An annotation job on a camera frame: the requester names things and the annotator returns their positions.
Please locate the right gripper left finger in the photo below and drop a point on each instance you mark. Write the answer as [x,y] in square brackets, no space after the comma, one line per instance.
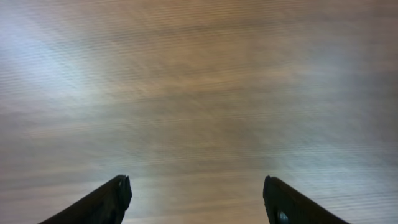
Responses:
[105,205]

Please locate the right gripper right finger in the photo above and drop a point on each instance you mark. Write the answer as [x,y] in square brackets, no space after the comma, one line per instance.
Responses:
[285,205]

